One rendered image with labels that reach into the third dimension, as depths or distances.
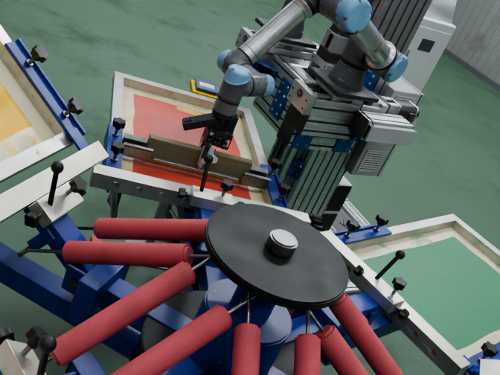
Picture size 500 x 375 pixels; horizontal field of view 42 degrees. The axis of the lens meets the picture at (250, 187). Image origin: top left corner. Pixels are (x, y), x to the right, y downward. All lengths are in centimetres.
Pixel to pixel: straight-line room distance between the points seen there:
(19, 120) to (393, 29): 171
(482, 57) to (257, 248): 932
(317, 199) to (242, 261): 202
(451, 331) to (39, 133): 132
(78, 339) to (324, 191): 215
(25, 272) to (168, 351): 58
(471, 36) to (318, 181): 773
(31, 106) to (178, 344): 86
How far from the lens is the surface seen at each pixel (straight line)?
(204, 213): 185
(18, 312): 288
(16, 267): 166
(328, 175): 315
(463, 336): 211
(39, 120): 179
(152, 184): 189
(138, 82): 264
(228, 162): 216
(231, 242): 127
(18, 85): 182
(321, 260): 134
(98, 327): 124
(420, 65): 736
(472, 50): 1060
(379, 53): 242
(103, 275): 151
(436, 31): 726
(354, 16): 217
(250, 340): 119
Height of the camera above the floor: 201
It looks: 28 degrees down
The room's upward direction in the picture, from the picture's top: 24 degrees clockwise
